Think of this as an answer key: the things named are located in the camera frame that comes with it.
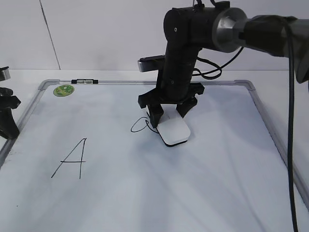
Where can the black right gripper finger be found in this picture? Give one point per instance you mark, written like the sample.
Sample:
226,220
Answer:
155,113
186,106

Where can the black silver marker pen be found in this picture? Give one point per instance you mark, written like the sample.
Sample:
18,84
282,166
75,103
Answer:
84,81

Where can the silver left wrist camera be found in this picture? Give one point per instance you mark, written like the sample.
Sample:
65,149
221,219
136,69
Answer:
4,73

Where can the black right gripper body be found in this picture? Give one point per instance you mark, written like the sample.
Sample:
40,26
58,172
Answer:
173,86

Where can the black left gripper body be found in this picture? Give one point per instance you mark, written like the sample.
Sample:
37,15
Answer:
8,100

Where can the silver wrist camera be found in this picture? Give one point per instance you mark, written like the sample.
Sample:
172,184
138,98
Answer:
153,63
4,73

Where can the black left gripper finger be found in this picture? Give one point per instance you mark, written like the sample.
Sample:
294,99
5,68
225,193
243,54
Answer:
8,127

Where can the white whiteboard eraser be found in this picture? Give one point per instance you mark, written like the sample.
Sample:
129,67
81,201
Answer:
172,128

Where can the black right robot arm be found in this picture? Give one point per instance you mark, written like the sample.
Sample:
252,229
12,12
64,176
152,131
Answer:
220,28

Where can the green round magnet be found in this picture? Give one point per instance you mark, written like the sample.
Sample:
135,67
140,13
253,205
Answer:
63,90

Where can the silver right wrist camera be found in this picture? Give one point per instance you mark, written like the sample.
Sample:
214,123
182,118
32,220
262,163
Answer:
153,63

